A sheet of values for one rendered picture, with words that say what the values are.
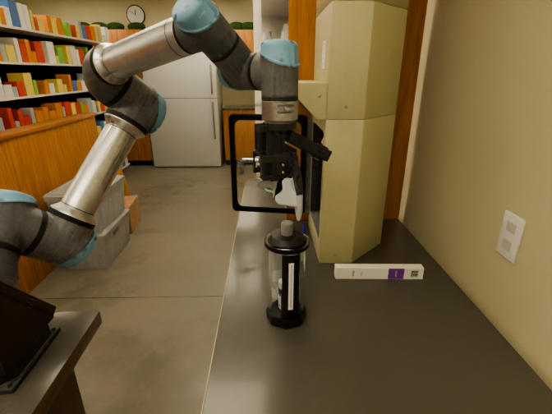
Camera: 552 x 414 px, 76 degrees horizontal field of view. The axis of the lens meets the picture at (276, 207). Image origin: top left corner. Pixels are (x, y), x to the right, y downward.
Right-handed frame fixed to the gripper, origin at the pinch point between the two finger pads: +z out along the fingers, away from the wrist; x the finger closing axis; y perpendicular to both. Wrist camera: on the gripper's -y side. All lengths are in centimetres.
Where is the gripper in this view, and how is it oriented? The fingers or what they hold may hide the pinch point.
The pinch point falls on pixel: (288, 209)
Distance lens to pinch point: 81.7
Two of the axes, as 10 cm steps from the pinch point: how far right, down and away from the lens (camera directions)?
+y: -9.4, 1.3, -3.2
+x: 3.4, 3.4, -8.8
